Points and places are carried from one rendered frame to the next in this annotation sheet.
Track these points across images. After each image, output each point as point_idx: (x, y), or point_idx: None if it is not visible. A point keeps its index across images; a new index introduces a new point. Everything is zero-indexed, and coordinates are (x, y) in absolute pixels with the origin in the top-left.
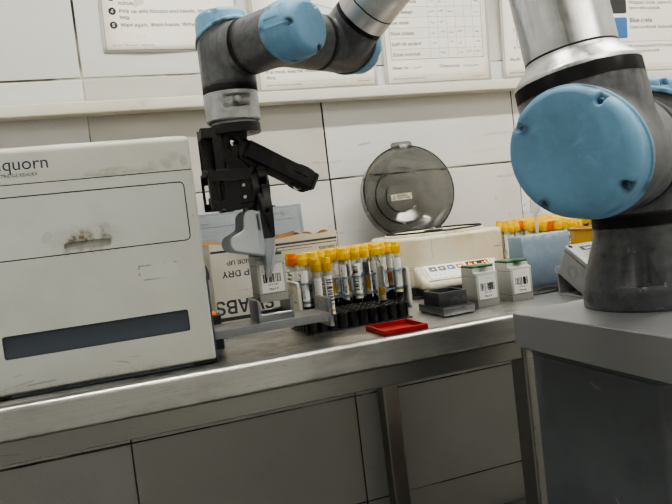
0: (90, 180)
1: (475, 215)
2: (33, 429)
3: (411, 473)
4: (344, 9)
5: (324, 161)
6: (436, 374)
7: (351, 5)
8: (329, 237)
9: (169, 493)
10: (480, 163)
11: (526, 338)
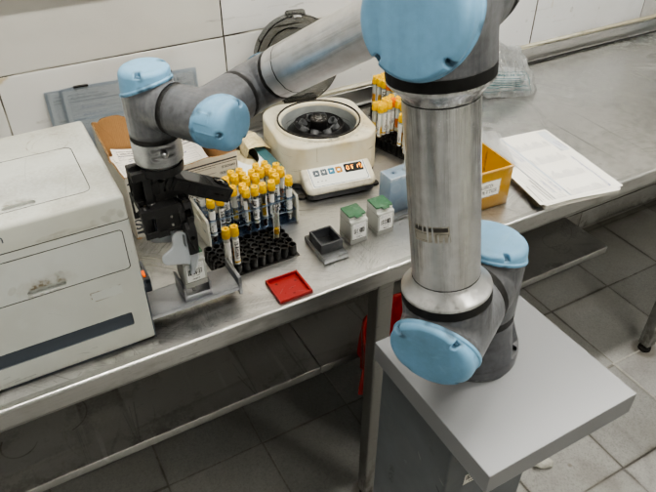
0: (42, 244)
1: None
2: (29, 416)
3: None
4: (265, 78)
5: (218, 19)
6: (314, 311)
7: (272, 79)
8: (230, 157)
9: None
10: None
11: (382, 362)
